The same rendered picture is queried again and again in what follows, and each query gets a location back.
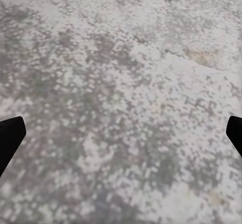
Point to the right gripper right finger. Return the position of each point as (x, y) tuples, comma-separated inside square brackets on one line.
[(234, 132)]

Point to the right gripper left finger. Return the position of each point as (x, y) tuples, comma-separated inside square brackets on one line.
[(12, 132)]

